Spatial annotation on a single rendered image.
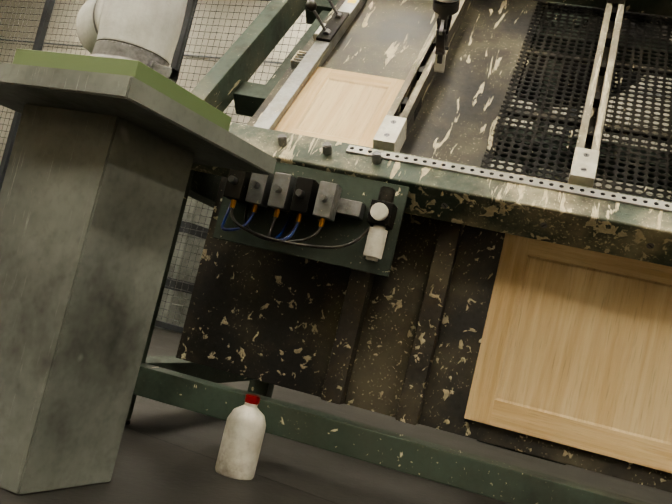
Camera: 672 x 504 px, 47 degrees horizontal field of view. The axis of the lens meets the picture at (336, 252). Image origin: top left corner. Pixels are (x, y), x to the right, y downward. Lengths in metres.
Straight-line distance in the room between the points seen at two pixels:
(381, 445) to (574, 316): 0.64
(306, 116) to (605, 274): 0.96
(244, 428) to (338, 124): 0.91
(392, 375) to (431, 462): 0.35
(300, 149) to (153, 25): 0.65
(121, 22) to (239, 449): 1.02
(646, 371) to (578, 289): 0.27
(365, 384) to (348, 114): 0.79
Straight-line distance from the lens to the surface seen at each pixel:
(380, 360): 2.27
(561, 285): 2.22
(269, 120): 2.29
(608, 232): 2.02
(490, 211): 2.02
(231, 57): 2.60
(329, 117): 2.33
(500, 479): 2.01
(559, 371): 2.21
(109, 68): 1.55
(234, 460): 1.97
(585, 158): 2.14
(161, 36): 1.67
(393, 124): 2.19
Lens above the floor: 0.45
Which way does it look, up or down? 4 degrees up
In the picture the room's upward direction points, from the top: 14 degrees clockwise
